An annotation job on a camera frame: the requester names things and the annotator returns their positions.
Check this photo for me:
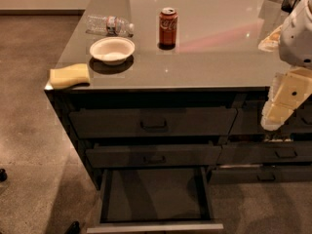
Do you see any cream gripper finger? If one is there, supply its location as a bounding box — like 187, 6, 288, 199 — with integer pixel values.
260, 72, 312, 131
258, 25, 282, 52

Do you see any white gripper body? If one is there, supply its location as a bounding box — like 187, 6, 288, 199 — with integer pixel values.
288, 67, 312, 92

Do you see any red coke can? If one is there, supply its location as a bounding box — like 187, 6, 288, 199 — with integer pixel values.
159, 7, 178, 47

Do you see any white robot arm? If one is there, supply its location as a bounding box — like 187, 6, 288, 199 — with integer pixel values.
258, 0, 312, 131

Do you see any top right drawer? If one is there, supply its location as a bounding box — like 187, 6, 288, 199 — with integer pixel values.
230, 100, 312, 135

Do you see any middle right drawer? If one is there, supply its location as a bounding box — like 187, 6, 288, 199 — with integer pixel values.
217, 141, 312, 165

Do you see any bottom right drawer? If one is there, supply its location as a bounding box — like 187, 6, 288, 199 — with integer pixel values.
207, 166, 312, 184

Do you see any middle left drawer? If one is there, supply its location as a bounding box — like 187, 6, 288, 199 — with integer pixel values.
86, 144, 221, 168

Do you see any top left drawer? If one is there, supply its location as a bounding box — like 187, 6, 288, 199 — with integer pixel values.
69, 107, 237, 138

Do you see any open bottom left drawer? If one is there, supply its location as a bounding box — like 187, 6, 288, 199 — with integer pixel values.
87, 167, 223, 234

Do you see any black object on floor bottom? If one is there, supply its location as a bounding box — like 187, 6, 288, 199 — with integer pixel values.
64, 221, 80, 234

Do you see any black object on floor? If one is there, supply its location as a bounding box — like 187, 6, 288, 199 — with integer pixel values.
64, 221, 80, 234
0, 169, 8, 182

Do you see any dark cabinet with drawers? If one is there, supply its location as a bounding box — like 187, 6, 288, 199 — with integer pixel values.
45, 0, 311, 184

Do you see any white paper bowl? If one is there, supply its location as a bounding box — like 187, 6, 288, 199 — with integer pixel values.
90, 37, 136, 65

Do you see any clear plastic water bottle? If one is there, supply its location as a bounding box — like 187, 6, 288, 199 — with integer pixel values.
86, 15, 135, 37

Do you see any yellow sponge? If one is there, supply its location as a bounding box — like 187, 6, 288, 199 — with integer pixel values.
50, 63, 90, 89

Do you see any black object on floor left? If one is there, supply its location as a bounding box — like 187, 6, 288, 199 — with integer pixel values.
0, 169, 8, 182

